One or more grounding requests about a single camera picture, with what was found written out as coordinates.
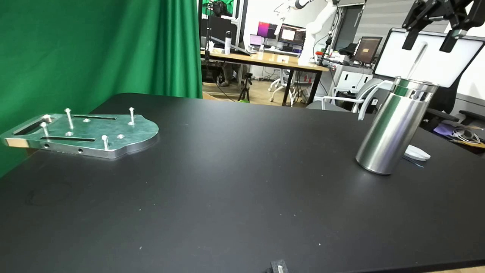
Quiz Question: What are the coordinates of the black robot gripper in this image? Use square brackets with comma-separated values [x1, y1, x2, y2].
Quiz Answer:
[402, 0, 485, 51]

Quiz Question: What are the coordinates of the silver metal bottle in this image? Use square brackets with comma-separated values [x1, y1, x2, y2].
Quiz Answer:
[355, 77, 437, 174]

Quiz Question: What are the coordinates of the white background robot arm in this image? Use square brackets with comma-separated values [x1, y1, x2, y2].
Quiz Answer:
[273, 0, 485, 52]

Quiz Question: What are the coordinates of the large white computer monitor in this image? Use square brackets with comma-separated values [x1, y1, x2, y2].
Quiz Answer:
[375, 28, 484, 87]

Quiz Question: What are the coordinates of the dark laptop on stand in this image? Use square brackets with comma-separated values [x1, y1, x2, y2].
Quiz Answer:
[354, 36, 383, 63]

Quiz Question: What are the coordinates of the white office chair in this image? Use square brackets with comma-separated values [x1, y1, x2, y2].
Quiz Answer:
[317, 78, 393, 119]

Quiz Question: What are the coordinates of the white oval lid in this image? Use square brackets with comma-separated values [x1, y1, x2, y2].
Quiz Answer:
[405, 143, 431, 162]

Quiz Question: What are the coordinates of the wooden background table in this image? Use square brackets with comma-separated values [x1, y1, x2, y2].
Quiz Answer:
[201, 51, 329, 102]

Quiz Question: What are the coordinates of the background monitor with purple screen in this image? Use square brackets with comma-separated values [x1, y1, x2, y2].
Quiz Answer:
[258, 21, 276, 39]

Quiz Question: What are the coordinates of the white bolt back right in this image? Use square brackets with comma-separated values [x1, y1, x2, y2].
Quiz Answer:
[128, 106, 135, 125]

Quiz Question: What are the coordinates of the white bolt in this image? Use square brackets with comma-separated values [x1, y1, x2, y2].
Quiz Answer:
[40, 121, 49, 136]
[66, 107, 75, 130]
[102, 134, 110, 150]
[128, 106, 135, 125]

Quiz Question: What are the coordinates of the white bolt front right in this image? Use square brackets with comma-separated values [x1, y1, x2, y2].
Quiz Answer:
[102, 134, 110, 150]

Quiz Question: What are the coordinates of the green metal fixture plate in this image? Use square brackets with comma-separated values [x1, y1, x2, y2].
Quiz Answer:
[2, 113, 160, 160]

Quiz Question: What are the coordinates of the white bolt back left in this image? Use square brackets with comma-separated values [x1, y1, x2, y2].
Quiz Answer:
[66, 107, 75, 130]

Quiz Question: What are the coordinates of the green screen curtain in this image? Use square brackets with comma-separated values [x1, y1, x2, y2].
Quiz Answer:
[0, 0, 205, 178]

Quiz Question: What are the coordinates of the white bolt front left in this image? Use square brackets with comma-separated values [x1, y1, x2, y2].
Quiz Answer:
[40, 121, 49, 136]

